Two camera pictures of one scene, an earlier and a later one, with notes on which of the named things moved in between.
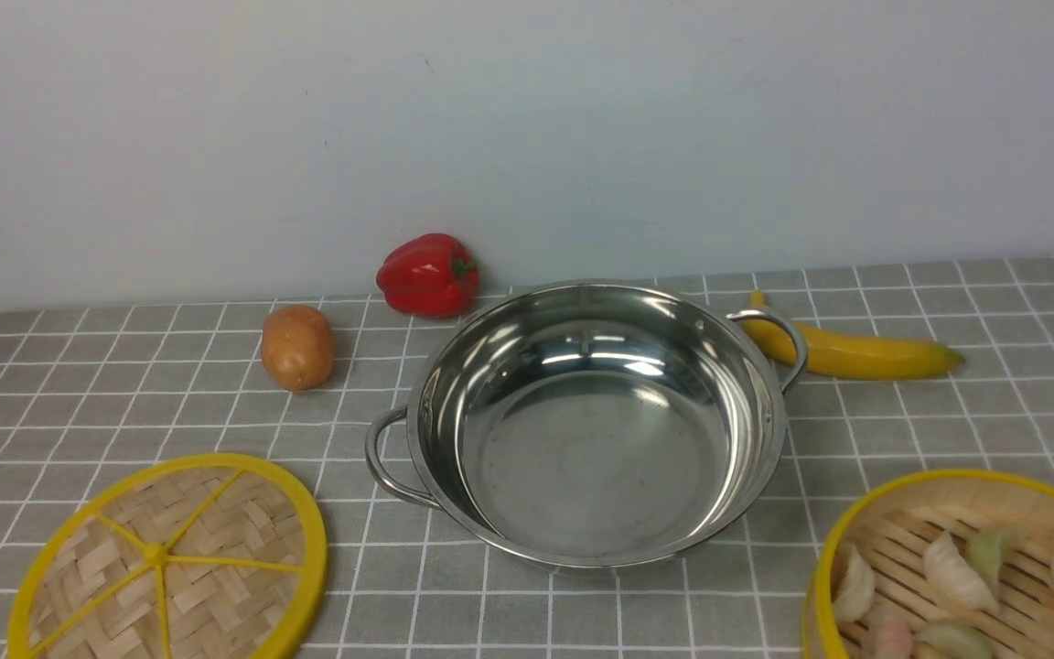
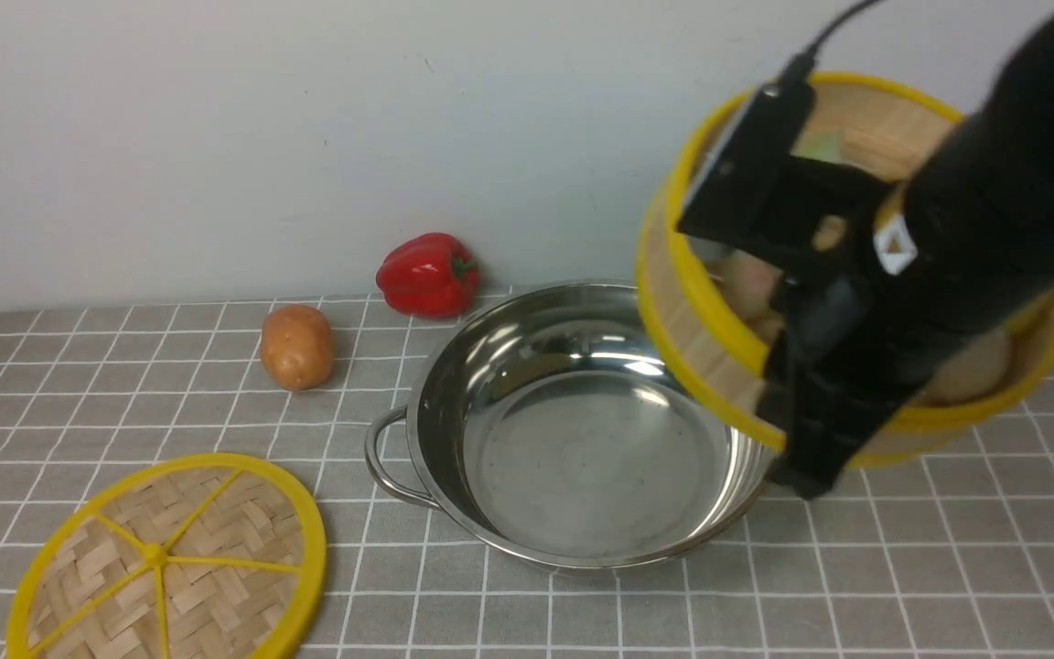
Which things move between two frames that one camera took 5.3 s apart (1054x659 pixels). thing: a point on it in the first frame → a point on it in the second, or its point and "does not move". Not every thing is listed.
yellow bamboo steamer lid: [190, 556] does not move
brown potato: [297, 347] does not move
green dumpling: [987, 548] → [823, 145]
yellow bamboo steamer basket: [962, 564] → [711, 307]
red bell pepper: [429, 276] does not move
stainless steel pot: [594, 427] does not move
